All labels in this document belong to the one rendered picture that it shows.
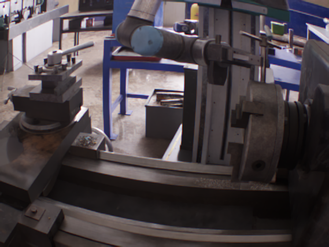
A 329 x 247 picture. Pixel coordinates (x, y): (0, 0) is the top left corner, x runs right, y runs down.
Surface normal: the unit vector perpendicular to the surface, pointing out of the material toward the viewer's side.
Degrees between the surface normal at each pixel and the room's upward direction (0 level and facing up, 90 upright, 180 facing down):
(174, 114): 90
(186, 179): 0
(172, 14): 90
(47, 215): 0
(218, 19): 90
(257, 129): 61
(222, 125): 90
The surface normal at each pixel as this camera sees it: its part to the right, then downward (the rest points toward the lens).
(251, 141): -0.17, 0.14
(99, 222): -0.12, -0.26
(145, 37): -0.73, -0.02
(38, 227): 0.03, -0.89
